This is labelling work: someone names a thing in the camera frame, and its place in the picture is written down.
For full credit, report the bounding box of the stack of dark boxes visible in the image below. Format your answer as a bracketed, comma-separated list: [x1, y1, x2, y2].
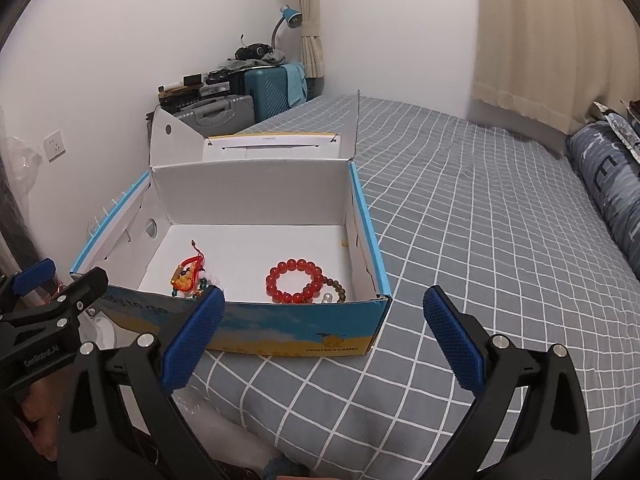
[157, 71, 246, 108]

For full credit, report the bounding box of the grey checked bedsheet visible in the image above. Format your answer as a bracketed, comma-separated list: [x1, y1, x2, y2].
[195, 94, 640, 480]

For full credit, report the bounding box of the person's left hand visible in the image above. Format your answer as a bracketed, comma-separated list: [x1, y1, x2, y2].
[12, 372, 63, 441]

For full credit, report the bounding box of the red bead bracelet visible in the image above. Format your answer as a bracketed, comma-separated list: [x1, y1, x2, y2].
[265, 258, 326, 306]

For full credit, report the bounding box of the white and blue cardboard box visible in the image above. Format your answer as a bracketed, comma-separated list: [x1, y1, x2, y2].
[69, 91, 392, 357]

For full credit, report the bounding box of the teal draped cloth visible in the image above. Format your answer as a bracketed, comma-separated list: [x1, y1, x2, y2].
[287, 62, 313, 106]

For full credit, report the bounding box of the clear plastic bag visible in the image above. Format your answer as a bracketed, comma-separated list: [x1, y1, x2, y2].
[4, 135, 45, 173]

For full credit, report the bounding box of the grey-blue printed bolster pillow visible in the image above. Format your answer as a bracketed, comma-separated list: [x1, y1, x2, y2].
[566, 120, 640, 281]

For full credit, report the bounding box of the blue desk lamp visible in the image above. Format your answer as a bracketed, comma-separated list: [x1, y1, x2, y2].
[271, 5, 303, 53]

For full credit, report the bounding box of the white plastic bag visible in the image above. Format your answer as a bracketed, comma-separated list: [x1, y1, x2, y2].
[170, 385, 311, 467]

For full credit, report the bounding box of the dark brown bead bracelet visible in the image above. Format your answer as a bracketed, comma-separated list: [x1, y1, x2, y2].
[320, 272, 349, 306]

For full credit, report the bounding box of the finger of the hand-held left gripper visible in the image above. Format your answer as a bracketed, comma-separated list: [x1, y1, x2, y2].
[54, 266, 110, 322]
[0, 258, 56, 311]

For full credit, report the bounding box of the tied beige curtain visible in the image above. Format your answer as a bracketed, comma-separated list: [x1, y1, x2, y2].
[277, 0, 327, 83]

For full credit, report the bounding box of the teal suitcase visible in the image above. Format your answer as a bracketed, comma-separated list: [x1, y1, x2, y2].
[245, 64, 303, 123]

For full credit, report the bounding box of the grey hard case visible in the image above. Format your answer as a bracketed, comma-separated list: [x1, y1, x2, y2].
[172, 94, 256, 130]

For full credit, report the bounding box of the red string bracelet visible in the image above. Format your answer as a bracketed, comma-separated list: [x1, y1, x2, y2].
[170, 241, 208, 295]

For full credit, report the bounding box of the dark cloth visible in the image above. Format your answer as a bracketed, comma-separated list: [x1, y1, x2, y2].
[0, 105, 37, 273]

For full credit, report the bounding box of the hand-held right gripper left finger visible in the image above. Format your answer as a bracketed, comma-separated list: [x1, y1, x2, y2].
[55, 286, 226, 480]

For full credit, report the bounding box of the wide beige curtain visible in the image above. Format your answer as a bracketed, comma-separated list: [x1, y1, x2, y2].
[470, 0, 640, 136]

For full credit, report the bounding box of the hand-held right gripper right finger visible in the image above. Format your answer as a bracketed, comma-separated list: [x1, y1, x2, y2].
[420, 285, 598, 480]

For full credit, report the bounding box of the black clutter on suitcase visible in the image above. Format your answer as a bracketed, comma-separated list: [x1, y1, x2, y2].
[220, 44, 288, 68]

